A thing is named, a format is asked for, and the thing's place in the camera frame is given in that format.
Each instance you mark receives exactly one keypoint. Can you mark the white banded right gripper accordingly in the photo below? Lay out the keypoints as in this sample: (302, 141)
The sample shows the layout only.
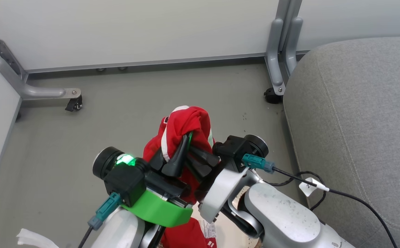
(220, 189)

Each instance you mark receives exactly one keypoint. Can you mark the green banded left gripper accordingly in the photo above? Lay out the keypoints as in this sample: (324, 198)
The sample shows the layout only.
(158, 210)

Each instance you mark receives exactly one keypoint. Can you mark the red garment with white trim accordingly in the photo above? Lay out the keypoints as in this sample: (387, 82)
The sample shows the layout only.
(186, 120)

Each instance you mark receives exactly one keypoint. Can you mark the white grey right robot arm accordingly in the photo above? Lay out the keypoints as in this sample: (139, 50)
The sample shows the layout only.
(282, 213)

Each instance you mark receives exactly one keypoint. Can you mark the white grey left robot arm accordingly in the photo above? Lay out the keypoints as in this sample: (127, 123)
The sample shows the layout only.
(117, 230)

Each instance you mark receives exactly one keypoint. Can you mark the printed basket label sticker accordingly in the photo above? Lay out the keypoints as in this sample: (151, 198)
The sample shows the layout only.
(207, 229)

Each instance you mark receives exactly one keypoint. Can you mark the cream perforated laundry basket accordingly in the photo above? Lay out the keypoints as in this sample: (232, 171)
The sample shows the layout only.
(231, 234)

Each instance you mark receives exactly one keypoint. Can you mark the black caster wheel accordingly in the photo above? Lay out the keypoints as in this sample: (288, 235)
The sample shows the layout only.
(272, 96)
(75, 104)

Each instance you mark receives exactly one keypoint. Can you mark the grey curved partition leg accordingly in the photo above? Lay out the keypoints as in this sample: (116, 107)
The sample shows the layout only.
(292, 44)
(275, 51)

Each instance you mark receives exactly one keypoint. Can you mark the grey partition leg with foot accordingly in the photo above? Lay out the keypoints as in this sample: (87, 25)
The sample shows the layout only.
(41, 92)

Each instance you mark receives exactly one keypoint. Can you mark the white crumpled scrap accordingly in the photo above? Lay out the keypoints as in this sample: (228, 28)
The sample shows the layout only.
(34, 239)

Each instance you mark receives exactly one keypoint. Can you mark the grey fabric sofa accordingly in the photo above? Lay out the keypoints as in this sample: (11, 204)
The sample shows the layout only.
(365, 103)

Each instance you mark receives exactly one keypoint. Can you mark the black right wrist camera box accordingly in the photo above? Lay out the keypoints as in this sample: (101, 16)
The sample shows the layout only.
(232, 151)

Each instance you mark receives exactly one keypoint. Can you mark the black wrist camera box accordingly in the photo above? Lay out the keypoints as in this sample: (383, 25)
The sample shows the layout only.
(232, 151)
(124, 184)

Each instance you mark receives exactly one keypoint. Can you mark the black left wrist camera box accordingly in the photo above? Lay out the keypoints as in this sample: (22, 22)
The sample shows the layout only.
(124, 184)

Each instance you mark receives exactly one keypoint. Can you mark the grey partition bottom rail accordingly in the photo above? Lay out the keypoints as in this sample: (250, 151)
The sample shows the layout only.
(151, 63)

